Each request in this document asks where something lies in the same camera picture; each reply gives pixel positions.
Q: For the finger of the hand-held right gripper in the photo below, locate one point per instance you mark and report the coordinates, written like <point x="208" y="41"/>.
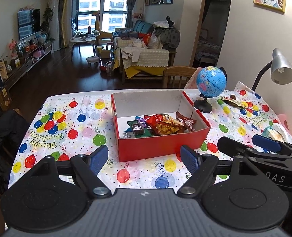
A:
<point x="267" y="142"/>
<point x="231" y="147"/>

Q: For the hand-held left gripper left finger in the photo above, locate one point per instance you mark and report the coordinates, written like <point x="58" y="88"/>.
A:
<point x="99" y="158"/>

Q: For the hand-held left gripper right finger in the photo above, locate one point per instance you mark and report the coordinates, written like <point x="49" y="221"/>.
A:
<point x="189" y="159"/>

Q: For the red cardboard box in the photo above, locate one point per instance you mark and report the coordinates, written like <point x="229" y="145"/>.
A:
<point x="160" y="145"/>

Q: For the brown foil snack packet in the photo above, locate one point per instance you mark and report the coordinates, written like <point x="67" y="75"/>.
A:
<point x="189" y="123"/>

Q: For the silver snack packet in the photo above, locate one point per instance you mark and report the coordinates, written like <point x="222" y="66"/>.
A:
<point x="128" y="135"/>

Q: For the red chip packet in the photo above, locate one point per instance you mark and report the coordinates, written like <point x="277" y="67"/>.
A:
<point x="164" y="126"/>

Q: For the dark green snack packet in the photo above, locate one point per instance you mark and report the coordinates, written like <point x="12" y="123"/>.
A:
<point x="132" y="123"/>

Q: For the dark brown snack packet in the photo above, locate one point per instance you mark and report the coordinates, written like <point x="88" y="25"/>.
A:
<point x="138" y="129"/>

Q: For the purple snack packet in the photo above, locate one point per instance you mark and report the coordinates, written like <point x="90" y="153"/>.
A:
<point x="141" y="119"/>

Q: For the tissue pack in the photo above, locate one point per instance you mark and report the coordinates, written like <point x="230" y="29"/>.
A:
<point x="272" y="131"/>

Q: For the dark flat snack packet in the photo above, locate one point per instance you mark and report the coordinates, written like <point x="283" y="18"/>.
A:
<point x="232" y="101"/>

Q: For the blue desk globe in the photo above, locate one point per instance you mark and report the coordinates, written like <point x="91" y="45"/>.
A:
<point x="211" y="80"/>

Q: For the silver desk lamp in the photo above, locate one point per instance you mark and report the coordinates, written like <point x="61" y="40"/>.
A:
<point x="281" y="71"/>

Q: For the pink cloth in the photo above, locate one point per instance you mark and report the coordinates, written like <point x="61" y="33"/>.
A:
<point x="191" y="80"/>

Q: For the clear plastic oil bottle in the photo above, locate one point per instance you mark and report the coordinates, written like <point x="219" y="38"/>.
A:
<point x="109" y="69"/>

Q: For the black jacket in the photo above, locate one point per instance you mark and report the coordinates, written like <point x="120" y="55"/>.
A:
<point x="5" y="140"/>

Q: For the round stool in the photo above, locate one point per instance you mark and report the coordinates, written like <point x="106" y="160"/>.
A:
<point x="93" y="60"/>

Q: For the sofa with cream cover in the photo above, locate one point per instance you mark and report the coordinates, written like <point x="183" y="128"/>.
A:
<point x="148" y="56"/>

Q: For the brown cardboard box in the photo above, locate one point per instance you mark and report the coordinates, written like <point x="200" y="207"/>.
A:
<point x="4" y="100"/>

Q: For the white coffee table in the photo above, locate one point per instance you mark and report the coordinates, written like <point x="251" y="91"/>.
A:
<point x="84" y="40"/>

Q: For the television cabinet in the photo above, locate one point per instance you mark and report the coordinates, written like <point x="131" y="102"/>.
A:
<point x="25" y="64"/>

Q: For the pile of clothes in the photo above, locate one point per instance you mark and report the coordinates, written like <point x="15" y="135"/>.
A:
<point x="169" y="34"/>

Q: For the white standing air conditioner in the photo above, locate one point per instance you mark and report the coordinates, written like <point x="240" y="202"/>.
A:
<point x="54" y="24"/>

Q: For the yellow curtain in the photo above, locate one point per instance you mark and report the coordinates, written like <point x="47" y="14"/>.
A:
<point x="64" y="14"/>

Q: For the television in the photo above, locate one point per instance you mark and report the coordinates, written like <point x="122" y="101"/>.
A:
<point x="29" y="24"/>

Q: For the window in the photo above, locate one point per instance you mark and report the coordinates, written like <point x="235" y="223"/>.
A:
<point x="91" y="7"/>

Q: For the grey curtain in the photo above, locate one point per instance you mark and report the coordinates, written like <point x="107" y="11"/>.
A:
<point x="132" y="2"/>

